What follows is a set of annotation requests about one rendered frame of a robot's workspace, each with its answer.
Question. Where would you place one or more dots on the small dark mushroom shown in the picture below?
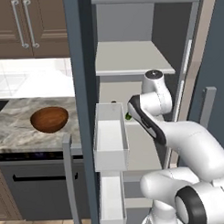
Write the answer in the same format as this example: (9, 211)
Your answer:
(113, 102)

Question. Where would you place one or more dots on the brown wooden bowl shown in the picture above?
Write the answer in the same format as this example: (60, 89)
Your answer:
(50, 119)

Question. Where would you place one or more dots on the brown cupboard door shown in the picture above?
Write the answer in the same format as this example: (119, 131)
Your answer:
(4, 26)
(51, 24)

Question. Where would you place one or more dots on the green cucumber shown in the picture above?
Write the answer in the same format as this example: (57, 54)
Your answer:
(128, 116)

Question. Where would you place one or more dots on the grey fridge freezer body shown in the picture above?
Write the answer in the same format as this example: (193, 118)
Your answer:
(126, 22)

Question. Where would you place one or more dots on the dark grey dishwasher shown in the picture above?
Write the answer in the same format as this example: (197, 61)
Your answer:
(43, 198)

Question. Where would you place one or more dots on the dark grey fridge door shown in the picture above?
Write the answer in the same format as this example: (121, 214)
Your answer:
(80, 72)
(212, 52)

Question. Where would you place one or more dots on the narrow white door bin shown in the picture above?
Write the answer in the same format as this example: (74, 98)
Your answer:
(111, 199)

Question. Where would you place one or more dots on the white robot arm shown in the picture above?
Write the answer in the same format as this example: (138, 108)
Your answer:
(194, 150)

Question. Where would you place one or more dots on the large white door bin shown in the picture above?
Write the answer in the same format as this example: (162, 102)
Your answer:
(110, 138)

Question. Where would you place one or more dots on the pale grey fridge shelf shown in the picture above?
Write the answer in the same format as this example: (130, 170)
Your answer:
(130, 58)

